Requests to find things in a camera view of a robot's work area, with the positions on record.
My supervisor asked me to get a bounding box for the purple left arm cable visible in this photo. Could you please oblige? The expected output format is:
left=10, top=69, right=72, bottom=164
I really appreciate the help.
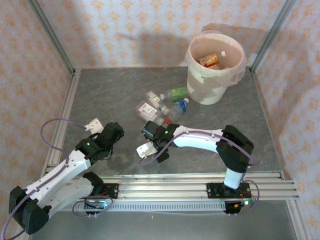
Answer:
left=0, top=118, right=115, bottom=240

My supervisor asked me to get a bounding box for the large clear square bottle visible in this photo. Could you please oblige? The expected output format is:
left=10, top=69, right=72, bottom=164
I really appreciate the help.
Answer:
left=136, top=99, right=165, bottom=125

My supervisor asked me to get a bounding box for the aluminium frame post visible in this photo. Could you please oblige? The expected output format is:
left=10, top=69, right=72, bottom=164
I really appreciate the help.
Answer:
left=249, top=0, right=300, bottom=73
left=26, top=0, right=76, bottom=75

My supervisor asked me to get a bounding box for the pink plastic bin liner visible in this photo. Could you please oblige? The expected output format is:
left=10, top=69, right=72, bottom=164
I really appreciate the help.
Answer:
left=184, top=23, right=248, bottom=87

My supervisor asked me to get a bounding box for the black controller board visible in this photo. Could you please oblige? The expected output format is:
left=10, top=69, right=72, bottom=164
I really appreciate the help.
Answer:
left=223, top=199, right=252, bottom=215
left=83, top=199, right=108, bottom=210

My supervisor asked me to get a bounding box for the grey slotted cable tray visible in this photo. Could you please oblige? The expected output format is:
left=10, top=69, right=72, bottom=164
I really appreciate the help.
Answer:
left=59, top=201, right=227, bottom=213

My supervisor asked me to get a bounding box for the white plastic bin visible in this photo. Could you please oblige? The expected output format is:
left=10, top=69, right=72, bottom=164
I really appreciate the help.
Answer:
left=186, top=34, right=245, bottom=105

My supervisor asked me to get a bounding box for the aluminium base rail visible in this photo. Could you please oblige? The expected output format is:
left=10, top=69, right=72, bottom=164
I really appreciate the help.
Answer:
left=44, top=171, right=300, bottom=202

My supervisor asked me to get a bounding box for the blue label water bottle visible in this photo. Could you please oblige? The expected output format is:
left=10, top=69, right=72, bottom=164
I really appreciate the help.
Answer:
left=167, top=97, right=190, bottom=121

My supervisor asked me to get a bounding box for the orange juice bottle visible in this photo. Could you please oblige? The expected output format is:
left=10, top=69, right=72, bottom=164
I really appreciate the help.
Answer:
left=198, top=53, right=220, bottom=67

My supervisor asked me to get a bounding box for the grey metal panel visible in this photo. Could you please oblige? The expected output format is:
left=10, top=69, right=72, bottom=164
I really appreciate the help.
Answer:
left=28, top=211, right=298, bottom=240

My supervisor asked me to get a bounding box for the small clear square bottle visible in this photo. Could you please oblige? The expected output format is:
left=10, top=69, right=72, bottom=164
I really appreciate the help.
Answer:
left=146, top=90, right=170, bottom=115

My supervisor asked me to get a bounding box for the green label clear bottle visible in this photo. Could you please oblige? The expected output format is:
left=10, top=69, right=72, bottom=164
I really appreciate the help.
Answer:
left=159, top=86, right=189, bottom=102

